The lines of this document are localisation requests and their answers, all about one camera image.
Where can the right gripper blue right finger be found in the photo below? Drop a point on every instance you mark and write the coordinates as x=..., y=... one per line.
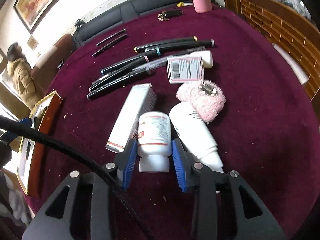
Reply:
x=183, y=163

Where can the brown armchair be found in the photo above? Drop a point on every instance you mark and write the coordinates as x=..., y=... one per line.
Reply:
x=46, y=68

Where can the barcode labelled small box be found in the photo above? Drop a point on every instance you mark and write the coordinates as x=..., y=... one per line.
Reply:
x=181, y=69

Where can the pink ringed black marker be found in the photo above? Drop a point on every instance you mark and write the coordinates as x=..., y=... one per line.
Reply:
x=111, y=76

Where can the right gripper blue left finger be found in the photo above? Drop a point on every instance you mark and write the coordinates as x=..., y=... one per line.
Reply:
x=125, y=163

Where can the white pill bottle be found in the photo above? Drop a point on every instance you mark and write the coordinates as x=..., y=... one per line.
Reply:
x=154, y=142

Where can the yellow capped black marker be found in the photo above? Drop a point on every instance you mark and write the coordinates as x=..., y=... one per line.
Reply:
x=142, y=48

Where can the person in tan coat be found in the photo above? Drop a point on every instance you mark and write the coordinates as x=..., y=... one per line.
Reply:
x=19, y=71

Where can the key bunch black case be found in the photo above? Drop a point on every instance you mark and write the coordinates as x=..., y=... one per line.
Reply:
x=166, y=15

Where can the grey capped black marker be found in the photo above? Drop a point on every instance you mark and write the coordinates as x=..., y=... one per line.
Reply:
x=163, y=48

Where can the long white carton box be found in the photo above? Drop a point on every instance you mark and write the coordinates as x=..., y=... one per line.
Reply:
x=141, y=99

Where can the black leather sofa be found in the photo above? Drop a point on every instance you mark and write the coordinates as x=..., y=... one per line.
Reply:
x=120, y=14

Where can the black marker nearest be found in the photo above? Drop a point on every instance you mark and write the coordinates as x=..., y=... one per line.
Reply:
x=111, y=86

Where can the white tube in box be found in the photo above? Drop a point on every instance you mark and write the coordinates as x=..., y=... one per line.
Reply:
x=206, y=56

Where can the blue ringed black marker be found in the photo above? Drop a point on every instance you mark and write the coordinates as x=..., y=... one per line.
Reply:
x=116, y=66

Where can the clear barrel pen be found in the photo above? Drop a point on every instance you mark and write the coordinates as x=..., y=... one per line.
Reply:
x=161, y=62

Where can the white spray bottle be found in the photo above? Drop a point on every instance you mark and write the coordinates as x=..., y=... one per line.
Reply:
x=195, y=135

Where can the dark red tablecloth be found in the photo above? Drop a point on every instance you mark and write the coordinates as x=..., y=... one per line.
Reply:
x=267, y=130

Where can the pink fluffy pouch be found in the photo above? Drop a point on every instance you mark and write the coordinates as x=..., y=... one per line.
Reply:
x=206, y=97

